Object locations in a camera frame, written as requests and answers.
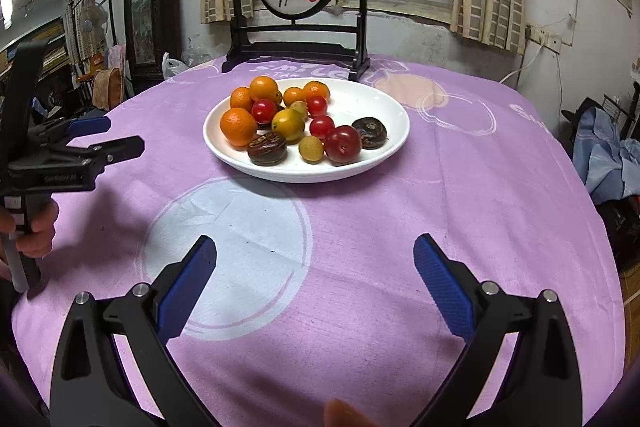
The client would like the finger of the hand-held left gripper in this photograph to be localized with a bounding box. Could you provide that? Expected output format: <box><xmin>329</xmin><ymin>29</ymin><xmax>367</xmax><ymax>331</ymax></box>
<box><xmin>67</xmin><ymin>116</ymin><xmax>112</xmax><ymax>136</ymax></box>
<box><xmin>87</xmin><ymin>135</ymin><xmax>146</xmax><ymax>166</ymax></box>

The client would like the person's right hand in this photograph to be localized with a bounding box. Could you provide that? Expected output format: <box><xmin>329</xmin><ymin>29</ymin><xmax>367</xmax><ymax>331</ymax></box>
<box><xmin>323</xmin><ymin>398</ymin><xmax>382</xmax><ymax>427</ymax></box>

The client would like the person's left hand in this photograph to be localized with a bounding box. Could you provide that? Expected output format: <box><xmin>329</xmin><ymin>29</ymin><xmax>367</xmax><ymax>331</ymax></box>
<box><xmin>0</xmin><ymin>198</ymin><xmax>59</xmax><ymax>282</ymax></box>

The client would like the white oval plate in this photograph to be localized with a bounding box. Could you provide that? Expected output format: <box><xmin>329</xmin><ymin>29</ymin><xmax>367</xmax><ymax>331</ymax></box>
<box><xmin>203</xmin><ymin>78</ymin><xmax>411</xmax><ymax>184</ymax></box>

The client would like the yellow green lemon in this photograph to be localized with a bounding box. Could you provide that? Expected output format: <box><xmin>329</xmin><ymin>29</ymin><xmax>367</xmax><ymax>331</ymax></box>
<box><xmin>271</xmin><ymin>108</ymin><xmax>306</xmax><ymax>144</ymax></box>

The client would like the red plum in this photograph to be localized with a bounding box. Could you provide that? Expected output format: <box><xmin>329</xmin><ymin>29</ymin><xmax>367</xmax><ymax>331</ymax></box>
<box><xmin>324</xmin><ymin>125</ymin><xmax>363</xmax><ymax>165</ymax></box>

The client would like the white standing fan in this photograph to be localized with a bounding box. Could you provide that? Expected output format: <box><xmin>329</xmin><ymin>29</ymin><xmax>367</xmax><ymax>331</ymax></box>
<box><xmin>81</xmin><ymin>4</ymin><xmax>109</xmax><ymax>58</ymax></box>

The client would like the blue crumpled cloth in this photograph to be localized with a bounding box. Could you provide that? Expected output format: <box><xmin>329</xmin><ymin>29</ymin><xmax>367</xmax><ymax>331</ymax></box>
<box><xmin>571</xmin><ymin>107</ymin><xmax>640</xmax><ymax>206</ymax></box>

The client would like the purple printed tablecloth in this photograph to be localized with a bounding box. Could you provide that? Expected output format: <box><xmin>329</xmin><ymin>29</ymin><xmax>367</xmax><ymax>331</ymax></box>
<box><xmin>10</xmin><ymin>54</ymin><xmax>626</xmax><ymax>427</ymax></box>

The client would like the large orange tangerine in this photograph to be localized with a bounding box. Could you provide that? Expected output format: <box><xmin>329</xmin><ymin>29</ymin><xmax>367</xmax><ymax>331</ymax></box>
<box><xmin>220</xmin><ymin>108</ymin><xmax>258</xmax><ymax>148</ymax></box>

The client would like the white wall socket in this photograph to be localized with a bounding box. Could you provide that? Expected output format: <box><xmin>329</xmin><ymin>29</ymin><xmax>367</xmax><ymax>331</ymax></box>
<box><xmin>527</xmin><ymin>26</ymin><xmax>563</xmax><ymax>54</ymax></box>

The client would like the dark brown passion fruit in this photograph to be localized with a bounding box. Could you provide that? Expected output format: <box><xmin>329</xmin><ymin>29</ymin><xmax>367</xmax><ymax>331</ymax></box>
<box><xmin>247</xmin><ymin>132</ymin><xmax>288</xmax><ymax>166</ymax></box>
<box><xmin>351</xmin><ymin>117</ymin><xmax>389</xmax><ymax>150</ymax></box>

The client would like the white cable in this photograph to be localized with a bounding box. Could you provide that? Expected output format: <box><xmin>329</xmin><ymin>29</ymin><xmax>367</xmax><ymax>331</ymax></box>
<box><xmin>500</xmin><ymin>41</ymin><xmax>545</xmax><ymax>88</ymax></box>

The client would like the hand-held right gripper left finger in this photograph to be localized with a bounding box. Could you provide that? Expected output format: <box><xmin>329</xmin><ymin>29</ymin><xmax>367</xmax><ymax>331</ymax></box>
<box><xmin>49</xmin><ymin>235</ymin><xmax>236</xmax><ymax>427</ymax></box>

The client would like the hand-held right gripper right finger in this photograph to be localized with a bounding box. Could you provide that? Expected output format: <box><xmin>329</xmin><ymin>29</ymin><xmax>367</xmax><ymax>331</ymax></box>
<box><xmin>412</xmin><ymin>233</ymin><xmax>584</xmax><ymax>427</ymax></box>

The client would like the dark wooden cabinet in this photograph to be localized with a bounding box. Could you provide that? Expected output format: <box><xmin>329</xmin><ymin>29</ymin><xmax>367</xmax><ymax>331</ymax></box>
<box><xmin>124</xmin><ymin>0</ymin><xmax>186</xmax><ymax>98</ymax></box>

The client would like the orange chair cushion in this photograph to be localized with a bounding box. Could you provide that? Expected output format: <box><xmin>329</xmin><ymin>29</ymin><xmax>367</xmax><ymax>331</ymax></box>
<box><xmin>92</xmin><ymin>68</ymin><xmax>126</xmax><ymax>112</ymax></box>

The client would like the white plastic bag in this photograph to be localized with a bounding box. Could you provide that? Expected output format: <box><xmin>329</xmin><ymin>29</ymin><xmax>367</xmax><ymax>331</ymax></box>
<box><xmin>162</xmin><ymin>53</ymin><xmax>190</xmax><ymax>80</ymax></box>

